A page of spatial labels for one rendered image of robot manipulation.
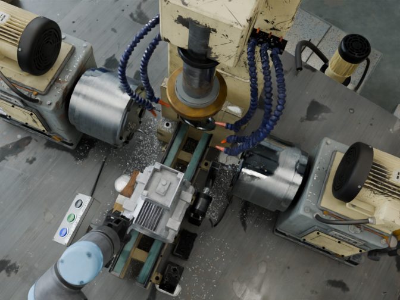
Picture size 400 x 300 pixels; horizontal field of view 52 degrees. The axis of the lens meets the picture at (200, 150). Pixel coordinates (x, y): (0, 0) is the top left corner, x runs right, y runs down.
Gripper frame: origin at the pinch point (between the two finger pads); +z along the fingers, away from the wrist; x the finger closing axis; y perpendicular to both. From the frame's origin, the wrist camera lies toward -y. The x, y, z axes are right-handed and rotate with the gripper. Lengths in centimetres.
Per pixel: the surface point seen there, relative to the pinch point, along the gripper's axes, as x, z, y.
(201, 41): -7, -28, 59
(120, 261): -1.2, 9.7, -17.0
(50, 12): 131, 157, 55
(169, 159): -1.5, 30.1, 18.5
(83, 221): 13.0, -0.3, -4.1
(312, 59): -45, 126, 85
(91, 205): 13.0, 2.3, 0.6
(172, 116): 4.2, 36.1, 33.8
